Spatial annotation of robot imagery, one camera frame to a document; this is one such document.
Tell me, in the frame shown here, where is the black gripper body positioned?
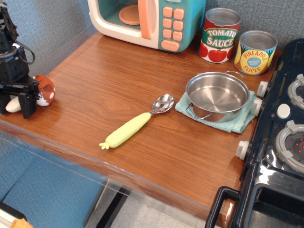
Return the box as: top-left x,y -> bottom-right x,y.
0,46 -> 40,99

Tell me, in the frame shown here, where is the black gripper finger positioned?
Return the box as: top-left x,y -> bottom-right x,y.
0,93 -> 11,114
19,93 -> 37,119

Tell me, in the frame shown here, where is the light teal cloth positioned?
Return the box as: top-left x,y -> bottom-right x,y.
175,91 -> 257,133

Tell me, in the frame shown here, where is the teal toy microwave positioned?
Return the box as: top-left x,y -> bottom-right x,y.
88,0 -> 206,53

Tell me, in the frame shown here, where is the orange plush object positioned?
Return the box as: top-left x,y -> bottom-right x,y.
10,218 -> 33,228

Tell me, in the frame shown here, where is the plush brown white mushroom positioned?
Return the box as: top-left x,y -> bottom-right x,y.
5,75 -> 56,113

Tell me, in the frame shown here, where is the tomato sauce can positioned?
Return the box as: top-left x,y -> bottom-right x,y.
199,8 -> 241,63

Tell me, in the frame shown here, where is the spoon with green handle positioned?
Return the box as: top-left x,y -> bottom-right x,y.
99,94 -> 174,150

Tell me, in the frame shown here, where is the black toy stove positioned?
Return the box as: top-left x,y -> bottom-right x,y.
205,39 -> 304,228

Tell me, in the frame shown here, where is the small steel pot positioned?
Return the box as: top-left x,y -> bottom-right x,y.
186,71 -> 250,123

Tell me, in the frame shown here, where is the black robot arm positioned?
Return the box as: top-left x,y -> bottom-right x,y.
0,2 -> 40,119

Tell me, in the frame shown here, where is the pineapple slices can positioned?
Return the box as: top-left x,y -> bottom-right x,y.
234,30 -> 278,76

